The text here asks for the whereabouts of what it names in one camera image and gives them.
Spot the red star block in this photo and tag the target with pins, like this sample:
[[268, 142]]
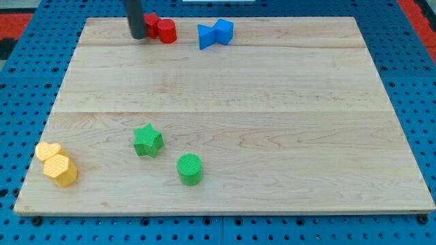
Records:
[[150, 21]]

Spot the green star block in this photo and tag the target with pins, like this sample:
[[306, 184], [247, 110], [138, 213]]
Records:
[[147, 141]]

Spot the green cylinder block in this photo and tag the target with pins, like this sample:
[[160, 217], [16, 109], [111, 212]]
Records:
[[189, 168]]

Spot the wooden board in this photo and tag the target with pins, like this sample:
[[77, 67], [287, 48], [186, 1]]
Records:
[[290, 118]]

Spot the blue triangle block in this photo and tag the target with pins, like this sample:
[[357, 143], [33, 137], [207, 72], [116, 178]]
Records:
[[206, 36]]

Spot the blue cube block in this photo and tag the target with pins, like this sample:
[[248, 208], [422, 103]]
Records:
[[224, 31]]

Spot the red cylinder block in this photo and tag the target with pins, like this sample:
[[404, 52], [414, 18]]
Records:
[[167, 31]]

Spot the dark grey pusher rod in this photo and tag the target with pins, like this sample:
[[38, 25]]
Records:
[[135, 18]]

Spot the yellow hexagon block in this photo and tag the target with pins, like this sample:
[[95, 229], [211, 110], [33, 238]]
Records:
[[60, 170]]

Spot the yellow heart block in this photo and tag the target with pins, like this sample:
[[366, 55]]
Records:
[[44, 151]]

